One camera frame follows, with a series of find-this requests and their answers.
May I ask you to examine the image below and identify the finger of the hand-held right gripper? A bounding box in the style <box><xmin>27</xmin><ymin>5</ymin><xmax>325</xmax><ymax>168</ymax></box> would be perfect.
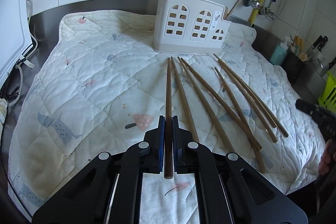
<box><xmin>295</xmin><ymin>99</ymin><xmax>320</xmax><ymax>116</ymax></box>

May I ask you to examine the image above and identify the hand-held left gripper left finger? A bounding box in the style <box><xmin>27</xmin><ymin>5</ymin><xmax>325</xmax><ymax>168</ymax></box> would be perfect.
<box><xmin>31</xmin><ymin>115</ymin><xmax>166</xmax><ymax>224</ymax></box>

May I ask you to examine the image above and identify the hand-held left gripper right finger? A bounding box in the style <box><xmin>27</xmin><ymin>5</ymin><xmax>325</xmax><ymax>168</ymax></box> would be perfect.
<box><xmin>172</xmin><ymin>115</ymin><xmax>309</xmax><ymax>224</ymax></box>

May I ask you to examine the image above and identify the bunch of brown chopsticks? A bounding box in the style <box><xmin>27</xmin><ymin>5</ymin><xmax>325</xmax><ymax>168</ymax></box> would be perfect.
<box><xmin>170</xmin><ymin>53</ymin><xmax>289</xmax><ymax>173</ymax></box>

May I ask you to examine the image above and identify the brown wooden chopstick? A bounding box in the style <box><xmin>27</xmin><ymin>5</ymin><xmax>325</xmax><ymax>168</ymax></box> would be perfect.
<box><xmin>225</xmin><ymin>0</ymin><xmax>245</xmax><ymax>19</ymax></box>
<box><xmin>163</xmin><ymin>59</ymin><xmax>174</xmax><ymax>179</ymax></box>

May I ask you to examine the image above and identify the white plastic chopstick holder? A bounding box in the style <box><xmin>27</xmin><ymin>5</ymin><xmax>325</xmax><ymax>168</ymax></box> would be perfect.
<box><xmin>152</xmin><ymin>0</ymin><xmax>232</xmax><ymax>54</ymax></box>

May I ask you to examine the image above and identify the person's right hand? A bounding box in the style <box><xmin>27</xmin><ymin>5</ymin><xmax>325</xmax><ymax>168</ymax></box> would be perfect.
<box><xmin>318</xmin><ymin>139</ymin><xmax>336</xmax><ymax>175</ymax></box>

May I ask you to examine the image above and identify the green plastic rack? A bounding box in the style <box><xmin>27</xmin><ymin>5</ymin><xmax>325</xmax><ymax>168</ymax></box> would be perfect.
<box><xmin>318</xmin><ymin>74</ymin><xmax>336</xmax><ymax>107</ymax></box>

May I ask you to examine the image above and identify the black utensil container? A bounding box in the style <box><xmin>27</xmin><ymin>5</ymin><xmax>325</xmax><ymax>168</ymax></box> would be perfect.
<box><xmin>282</xmin><ymin>52</ymin><xmax>306</xmax><ymax>85</ymax></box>

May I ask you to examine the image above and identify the teal pump bottle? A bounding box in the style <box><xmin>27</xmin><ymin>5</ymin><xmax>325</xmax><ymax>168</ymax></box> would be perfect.
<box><xmin>270</xmin><ymin>35</ymin><xmax>292</xmax><ymax>65</ymax></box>

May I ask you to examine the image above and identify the white quilted printed mat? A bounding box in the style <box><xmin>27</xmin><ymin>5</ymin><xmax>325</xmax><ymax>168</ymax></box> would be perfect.
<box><xmin>7</xmin><ymin>10</ymin><xmax>326</xmax><ymax>224</ymax></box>

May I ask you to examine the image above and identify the metal valve with red knob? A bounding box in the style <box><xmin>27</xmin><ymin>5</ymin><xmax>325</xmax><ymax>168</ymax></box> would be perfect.
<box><xmin>243</xmin><ymin>0</ymin><xmax>263</xmax><ymax>10</ymax></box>

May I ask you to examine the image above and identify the black handle kitchen knife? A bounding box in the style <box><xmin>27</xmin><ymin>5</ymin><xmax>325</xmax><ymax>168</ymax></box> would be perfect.
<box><xmin>322</xmin><ymin>55</ymin><xmax>336</xmax><ymax>76</ymax></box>
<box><xmin>306</xmin><ymin>35</ymin><xmax>328</xmax><ymax>60</ymax></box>

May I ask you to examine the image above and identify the yellow handle utensil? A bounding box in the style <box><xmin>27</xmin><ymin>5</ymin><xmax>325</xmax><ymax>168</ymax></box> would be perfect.
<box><xmin>293</xmin><ymin>35</ymin><xmax>303</xmax><ymax>54</ymax></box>

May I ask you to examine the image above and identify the white power cable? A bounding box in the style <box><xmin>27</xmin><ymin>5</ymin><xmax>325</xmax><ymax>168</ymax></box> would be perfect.
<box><xmin>0</xmin><ymin>0</ymin><xmax>40</xmax><ymax>109</ymax></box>

